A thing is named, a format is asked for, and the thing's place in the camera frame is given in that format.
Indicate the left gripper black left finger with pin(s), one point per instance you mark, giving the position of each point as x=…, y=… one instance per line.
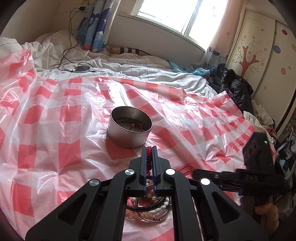
x=97, y=210

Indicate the white striped bed quilt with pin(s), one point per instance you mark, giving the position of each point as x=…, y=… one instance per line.
x=49, y=62

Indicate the round grey charging device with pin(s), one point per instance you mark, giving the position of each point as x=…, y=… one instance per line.
x=81, y=69

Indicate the window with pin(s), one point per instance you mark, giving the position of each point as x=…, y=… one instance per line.
x=197, y=20

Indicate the silver wire bangle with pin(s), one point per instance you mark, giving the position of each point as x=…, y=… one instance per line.
x=159, y=213

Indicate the right hand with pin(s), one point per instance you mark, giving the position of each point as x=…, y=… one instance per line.
x=270, y=211

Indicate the black jacket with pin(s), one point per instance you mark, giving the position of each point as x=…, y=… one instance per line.
x=238, y=89

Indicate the blue plastic bag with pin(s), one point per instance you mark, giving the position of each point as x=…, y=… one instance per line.
x=192, y=70

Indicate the pink cartoon curtain right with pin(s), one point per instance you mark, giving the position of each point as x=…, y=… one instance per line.
x=217, y=53

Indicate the wardrobe with tree decal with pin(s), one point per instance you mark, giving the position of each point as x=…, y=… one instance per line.
x=264, y=55

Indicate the striped pillow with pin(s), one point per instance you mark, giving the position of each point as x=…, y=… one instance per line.
x=121, y=50

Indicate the red white checkered plastic sheet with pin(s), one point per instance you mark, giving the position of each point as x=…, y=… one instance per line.
x=54, y=134

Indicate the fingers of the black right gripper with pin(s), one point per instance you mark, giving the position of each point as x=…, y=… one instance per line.
x=198, y=174

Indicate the round silver metal tin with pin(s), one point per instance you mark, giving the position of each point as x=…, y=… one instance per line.
x=129, y=127

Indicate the black camera box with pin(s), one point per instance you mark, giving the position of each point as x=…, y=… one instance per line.
x=257, y=153

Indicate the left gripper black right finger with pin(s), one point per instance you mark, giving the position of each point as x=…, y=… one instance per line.
x=201, y=210

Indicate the blue cartoon curtain left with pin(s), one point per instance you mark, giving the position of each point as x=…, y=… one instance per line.
x=91, y=30

